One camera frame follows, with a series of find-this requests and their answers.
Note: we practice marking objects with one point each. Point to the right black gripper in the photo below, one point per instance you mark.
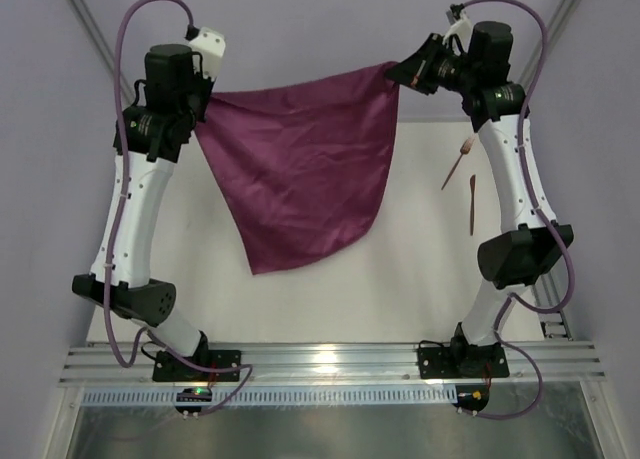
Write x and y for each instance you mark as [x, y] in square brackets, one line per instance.
[420, 70]

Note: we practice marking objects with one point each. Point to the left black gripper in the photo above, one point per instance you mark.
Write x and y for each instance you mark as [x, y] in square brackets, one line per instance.
[201, 104]

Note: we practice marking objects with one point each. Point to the purple satin napkin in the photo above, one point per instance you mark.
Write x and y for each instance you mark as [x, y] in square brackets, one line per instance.
[303, 168]

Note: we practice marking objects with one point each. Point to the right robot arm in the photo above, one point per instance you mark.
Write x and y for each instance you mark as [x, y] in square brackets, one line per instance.
[472, 60]

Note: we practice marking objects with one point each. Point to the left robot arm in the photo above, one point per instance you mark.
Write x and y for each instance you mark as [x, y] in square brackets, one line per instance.
[170, 101]

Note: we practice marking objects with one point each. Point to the left controller board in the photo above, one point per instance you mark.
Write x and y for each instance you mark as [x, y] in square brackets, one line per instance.
[192, 400]

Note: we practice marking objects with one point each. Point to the controller board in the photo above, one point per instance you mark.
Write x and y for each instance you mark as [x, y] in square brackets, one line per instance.
[472, 401]
[192, 400]

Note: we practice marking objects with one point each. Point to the right controller board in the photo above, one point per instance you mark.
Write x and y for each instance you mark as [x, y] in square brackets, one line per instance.
[472, 401]

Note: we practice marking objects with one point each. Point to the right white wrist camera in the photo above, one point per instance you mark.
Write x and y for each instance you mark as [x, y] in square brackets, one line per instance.
[460, 24]

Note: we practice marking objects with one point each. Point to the left aluminium frame post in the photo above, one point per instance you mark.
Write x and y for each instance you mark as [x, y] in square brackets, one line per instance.
[99, 43]

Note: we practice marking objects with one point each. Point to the aluminium frame post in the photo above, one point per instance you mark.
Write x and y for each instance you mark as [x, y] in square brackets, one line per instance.
[99, 43]
[559, 19]

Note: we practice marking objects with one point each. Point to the right aluminium frame post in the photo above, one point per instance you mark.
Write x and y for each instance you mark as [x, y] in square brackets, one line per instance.
[559, 19]

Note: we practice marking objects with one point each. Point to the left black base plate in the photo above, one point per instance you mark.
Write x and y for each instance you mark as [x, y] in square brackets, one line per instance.
[221, 367]

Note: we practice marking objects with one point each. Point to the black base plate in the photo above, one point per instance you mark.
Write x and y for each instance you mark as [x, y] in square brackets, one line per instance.
[221, 367]
[440, 361]

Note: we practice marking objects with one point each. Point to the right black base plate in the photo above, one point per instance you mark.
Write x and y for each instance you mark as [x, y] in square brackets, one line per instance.
[440, 361]

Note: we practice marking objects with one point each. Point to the aluminium front rail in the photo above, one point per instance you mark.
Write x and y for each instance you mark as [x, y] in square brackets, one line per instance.
[328, 364]

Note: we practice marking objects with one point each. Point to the slotted grey cable duct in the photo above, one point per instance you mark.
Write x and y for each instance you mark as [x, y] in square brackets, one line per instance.
[271, 395]

